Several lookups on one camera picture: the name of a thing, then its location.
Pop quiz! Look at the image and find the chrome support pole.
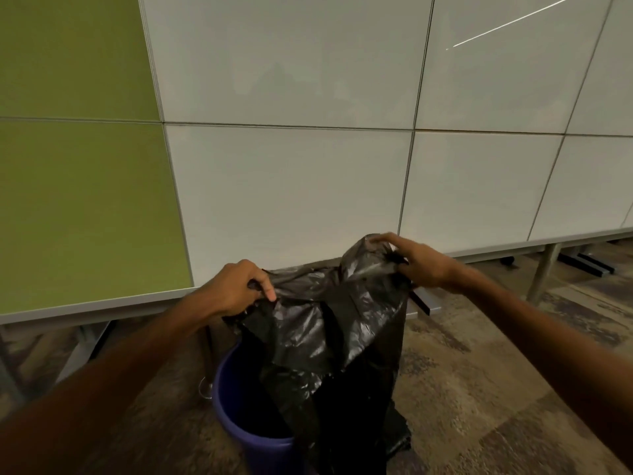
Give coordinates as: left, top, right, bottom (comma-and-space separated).
526, 243, 562, 305
197, 323, 216, 401

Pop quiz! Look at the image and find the blue plastic bucket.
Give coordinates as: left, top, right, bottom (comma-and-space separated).
211, 340, 317, 475

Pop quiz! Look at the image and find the slanted grey metal leg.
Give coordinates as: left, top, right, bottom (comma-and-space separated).
0, 331, 26, 406

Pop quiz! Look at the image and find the person's right forearm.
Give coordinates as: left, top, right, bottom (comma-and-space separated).
452, 264, 633, 468

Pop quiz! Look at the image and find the green partition panel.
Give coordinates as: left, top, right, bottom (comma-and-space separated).
0, 0, 162, 122
0, 121, 194, 315

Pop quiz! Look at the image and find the person's left forearm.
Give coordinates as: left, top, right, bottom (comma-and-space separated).
0, 286, 218, 475

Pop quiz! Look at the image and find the person's right hand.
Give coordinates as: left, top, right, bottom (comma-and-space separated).
371, 232, 466, 295

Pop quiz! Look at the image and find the person's left hand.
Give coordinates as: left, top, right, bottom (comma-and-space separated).
195, 259, 278, 320

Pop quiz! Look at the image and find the grey metal partition foot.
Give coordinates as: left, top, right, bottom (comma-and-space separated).
558, 251, 617, 278
407, 286, 438, 315
54, 321, 117, 387

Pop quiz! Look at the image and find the white partition panel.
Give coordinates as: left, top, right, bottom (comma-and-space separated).
526, 135, 633, 243
138, 0, 436, 129
398, 131, 564, 255
163, 124, 414, 282
568, 0, 633, 137
415, 0, 614, 134

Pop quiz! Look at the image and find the grey partition base rail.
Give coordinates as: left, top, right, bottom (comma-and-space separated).
0, 227, 633, 326

